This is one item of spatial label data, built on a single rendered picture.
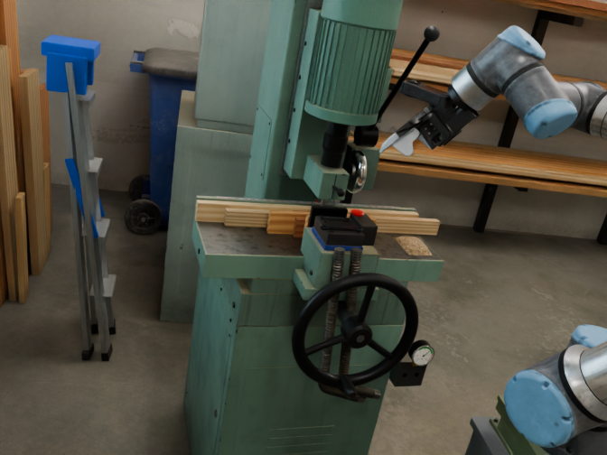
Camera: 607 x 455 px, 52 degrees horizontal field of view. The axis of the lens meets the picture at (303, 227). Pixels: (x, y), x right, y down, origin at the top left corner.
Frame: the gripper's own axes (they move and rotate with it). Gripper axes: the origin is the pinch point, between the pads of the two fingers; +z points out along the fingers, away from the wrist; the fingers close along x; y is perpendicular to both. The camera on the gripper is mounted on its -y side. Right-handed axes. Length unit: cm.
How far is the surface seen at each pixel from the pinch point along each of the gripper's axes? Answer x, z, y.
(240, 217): -15.5, 36.2, -8.7
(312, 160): 1.4, 20.3, -11.0
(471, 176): 228, 78, 1
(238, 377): -24, 59, 23
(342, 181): -0.4, 15.8, -1.4
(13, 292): 6, 182, -62
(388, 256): 2.0, 19.1, 19.7
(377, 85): 0.4, -5.8, -12.9
